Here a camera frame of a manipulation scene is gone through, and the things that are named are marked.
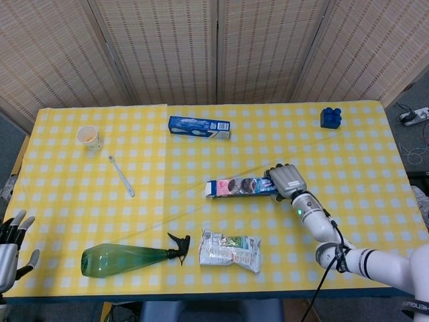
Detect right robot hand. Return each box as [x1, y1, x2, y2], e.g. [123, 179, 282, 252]
[264, 163, 308, 203]

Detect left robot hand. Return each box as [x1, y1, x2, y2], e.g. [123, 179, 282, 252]
[0, 209, 40, 294]

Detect blue and pink cookie box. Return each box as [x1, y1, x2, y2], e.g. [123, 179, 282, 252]
[204, 176, 280, 201]

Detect silver snack packet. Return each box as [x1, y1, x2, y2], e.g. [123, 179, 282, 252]
[199, 229, 262, 274]

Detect blue toothpaste box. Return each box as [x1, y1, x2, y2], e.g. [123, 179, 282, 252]
[168, 115, 232, 142]

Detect yellow checkered tablecloth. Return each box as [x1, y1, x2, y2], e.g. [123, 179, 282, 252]
[2, 99, 429, 299]

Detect blue toy building block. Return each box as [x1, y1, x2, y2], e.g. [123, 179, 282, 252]
[320, 107, 343, 129]

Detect green spray bottle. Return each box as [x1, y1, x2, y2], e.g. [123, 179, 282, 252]
[80, 233, 191, 279]

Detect white toothbrush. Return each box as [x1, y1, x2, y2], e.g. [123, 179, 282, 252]
[108, 155, 135, 198]

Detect white paper cup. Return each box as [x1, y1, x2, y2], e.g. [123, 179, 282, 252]
[76, 125, 104, 151]

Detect white power strip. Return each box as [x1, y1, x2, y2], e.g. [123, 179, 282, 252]
[397, 106, 429, 127]

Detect blue chair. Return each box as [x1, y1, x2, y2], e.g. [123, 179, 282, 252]
[139, 298, 286, 322]

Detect woven folding screen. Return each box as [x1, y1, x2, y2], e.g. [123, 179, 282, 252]
[0, 0, 429, 134]

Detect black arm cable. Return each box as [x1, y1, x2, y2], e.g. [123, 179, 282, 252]
[301, 207, 353, 322]

